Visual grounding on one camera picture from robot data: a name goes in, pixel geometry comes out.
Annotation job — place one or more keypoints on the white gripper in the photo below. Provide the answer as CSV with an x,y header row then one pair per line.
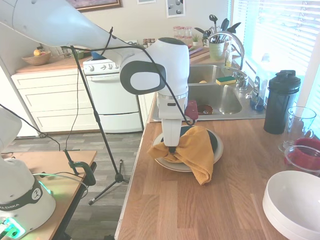
x,y
172,132

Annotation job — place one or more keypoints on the orange terry towel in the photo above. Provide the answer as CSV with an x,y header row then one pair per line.
x,y
197,150

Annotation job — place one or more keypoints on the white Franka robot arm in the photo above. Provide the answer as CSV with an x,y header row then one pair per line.
x,y
62,25

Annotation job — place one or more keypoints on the cream ceramic plate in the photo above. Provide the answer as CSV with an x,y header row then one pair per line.
x,y
172,166

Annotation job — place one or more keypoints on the dark blue plate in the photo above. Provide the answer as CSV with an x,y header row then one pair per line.
x,y
213,142

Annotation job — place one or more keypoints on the silver metal utensil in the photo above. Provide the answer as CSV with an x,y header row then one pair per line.
x,y
206,111

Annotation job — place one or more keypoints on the brown bowl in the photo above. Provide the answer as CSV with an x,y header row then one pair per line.
x,y
206,108

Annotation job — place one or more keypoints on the black tripod stand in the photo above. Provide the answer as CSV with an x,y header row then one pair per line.
x,y
100,125

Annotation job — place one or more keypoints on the stainless steel double sink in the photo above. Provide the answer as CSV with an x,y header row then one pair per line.
x,y
230,100

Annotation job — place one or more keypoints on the dark green clamp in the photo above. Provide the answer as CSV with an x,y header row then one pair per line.
x,y
87,172

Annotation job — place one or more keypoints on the yellow green sponge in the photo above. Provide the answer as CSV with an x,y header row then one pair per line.
x,y
226,80

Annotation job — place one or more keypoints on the small wooden cutting board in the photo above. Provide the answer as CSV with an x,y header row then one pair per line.
x,y
200,60

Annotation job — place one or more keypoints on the clear dish soap bottle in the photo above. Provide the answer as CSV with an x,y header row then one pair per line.
x,y
257,103

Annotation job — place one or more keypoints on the chrome sink knob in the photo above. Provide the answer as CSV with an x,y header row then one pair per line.
x,y
234,73

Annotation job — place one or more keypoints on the purple knife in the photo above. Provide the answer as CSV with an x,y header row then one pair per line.
x,y
196,50

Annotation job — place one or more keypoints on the green knife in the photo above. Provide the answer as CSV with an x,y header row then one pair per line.
x,y
192,48

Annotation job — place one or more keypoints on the yellow liquid soap bottle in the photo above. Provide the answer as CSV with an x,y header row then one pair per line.
x,y
228,62

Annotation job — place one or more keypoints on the large wooden cutting board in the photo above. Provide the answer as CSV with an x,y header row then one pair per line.
x,y
206,50

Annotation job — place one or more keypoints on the green utensil holder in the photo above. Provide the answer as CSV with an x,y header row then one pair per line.
x,y
216,52

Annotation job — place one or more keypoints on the small spice jar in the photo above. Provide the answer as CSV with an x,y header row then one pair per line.
x,y
149,41
153,40
145,42

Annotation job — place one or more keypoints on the small potted plant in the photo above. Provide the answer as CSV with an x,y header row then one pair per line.
x,y
195,40

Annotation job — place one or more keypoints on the green trailing plant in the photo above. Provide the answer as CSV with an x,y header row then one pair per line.
x,y
205,40

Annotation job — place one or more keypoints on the chrome faucet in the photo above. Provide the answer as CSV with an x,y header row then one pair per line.
x,y
242,57

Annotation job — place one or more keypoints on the black shaker bottle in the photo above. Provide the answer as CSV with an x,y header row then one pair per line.
x,y
280,107

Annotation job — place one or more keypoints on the glass jar red lid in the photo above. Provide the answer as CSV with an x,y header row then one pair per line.
x,y
189,33
182,32
176,32

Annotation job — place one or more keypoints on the small blue object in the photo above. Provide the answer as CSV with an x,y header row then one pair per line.
x,y
98,56

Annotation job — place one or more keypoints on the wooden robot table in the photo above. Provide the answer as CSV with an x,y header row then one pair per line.
x,y
62,200

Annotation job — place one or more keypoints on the white ceramic bowl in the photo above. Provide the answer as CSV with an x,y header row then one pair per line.
x,y
295,195
275,225

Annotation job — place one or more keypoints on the clear glass pitcher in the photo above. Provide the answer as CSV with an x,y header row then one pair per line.
x,y
300,125

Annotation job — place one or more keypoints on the white drawer cabinet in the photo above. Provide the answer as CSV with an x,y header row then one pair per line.
x,y
50,100

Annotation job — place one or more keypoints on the green container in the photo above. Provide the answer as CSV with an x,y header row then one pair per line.
x,y
80,54

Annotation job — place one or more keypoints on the black spatula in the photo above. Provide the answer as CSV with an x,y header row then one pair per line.
x,y
225,23

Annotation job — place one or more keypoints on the black slotted spoon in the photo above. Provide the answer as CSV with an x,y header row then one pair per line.
x,y
213,18

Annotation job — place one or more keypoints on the red mug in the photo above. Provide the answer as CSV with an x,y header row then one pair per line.
x,y
310,160

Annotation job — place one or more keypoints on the black turner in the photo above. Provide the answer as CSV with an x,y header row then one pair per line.
x,y
235,26

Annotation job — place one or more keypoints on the white gray poster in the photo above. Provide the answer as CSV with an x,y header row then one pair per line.
x,y
175,7

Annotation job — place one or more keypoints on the small white poster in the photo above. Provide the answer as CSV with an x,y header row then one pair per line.
x,y
146,1

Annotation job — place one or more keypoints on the white window blinds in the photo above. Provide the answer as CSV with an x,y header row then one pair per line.
x,y
275,30

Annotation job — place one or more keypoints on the wooden framed picture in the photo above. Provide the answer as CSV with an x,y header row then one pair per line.
x,y
110,3

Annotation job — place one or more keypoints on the wooden fruit bowl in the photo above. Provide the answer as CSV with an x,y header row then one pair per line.
x,y
36,60

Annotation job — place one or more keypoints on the yellow fruit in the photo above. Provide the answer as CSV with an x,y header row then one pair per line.
x,y
37,52

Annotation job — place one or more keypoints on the maroon wrist camera mount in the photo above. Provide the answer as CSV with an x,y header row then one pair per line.
x,y
192,110

